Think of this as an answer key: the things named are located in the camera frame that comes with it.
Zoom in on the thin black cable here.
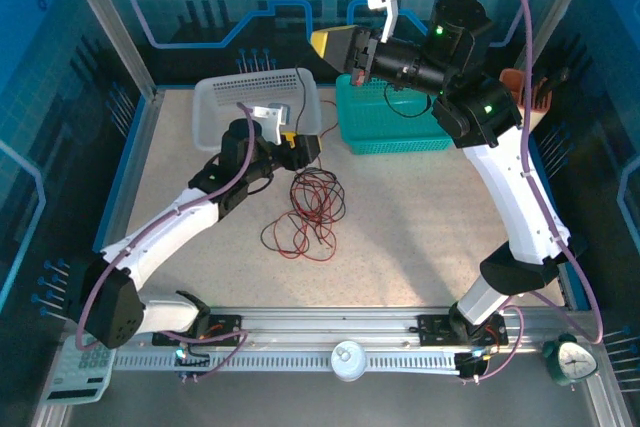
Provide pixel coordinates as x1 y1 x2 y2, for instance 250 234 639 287
294 171 336 248
289 166 347 223
259 210 307 254
292 64 309 136

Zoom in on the white plastic basket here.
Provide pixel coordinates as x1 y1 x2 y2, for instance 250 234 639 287
192 67 324 154

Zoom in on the teal plastic basket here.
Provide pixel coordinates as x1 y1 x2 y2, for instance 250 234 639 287
334 71 459 156

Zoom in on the beige knife holder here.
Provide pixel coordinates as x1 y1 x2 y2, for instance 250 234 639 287
498 68 555 141

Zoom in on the small black electronics box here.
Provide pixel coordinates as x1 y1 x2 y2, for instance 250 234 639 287
455 349 490 384
173 346 211 383

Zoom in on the pale grey calculator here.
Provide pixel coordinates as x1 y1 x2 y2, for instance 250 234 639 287
38 331 117 406

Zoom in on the green alarm clock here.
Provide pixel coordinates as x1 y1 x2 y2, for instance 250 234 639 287
541 332 600 388

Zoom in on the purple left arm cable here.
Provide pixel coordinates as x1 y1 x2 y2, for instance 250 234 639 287
74 102 250 382

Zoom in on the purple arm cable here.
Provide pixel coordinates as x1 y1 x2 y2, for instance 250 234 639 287
74 102 250 382
408 0 605 382

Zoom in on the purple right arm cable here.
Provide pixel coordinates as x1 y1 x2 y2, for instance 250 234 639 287
408 0 605 382

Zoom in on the black handled knife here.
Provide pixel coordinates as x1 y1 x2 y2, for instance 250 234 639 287
537 66 571 98
519 74 551 112

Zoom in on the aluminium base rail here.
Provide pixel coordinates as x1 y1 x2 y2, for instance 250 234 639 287
113 304 569 356

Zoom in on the grey slotted cable duct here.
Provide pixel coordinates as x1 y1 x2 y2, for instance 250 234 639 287
113 350 464 374

